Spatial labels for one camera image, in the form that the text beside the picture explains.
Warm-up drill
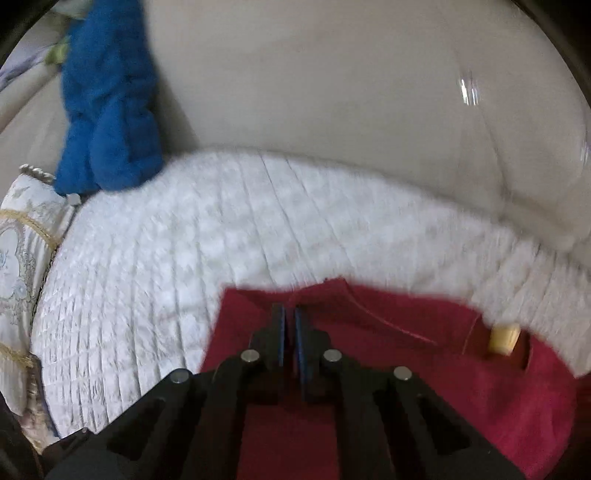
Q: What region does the white quilted bedspread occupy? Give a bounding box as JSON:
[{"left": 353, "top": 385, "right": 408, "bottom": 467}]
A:
[{"left": 32, "top": 151, "right": 590, "bottom": 436}]

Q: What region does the green plush toy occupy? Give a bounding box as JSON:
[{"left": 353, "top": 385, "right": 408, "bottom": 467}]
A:
[{"left": 44, "top": 36, "right": 70, "bottom": 65}]

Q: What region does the blue quilted cushion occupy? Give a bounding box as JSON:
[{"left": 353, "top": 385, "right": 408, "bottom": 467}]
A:
[{"left": 54, "top": 1, "right": 164, "bottom": 196}]

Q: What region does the red knit garment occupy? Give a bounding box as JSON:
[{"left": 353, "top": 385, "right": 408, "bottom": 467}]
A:
[{"left": 202, "top": 279, "right": 590, "bottom": 479}]

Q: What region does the white gold embroidered pillow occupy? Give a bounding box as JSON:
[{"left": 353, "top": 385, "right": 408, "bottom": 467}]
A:
[{"left": 0, "top": 163, "right": 77, "bottom": 416}]

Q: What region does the beige tufted headboard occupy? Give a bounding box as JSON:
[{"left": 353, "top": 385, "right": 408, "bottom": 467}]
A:
[{"left": 0, "top": 0, "right": 591, "bottom": 252}]

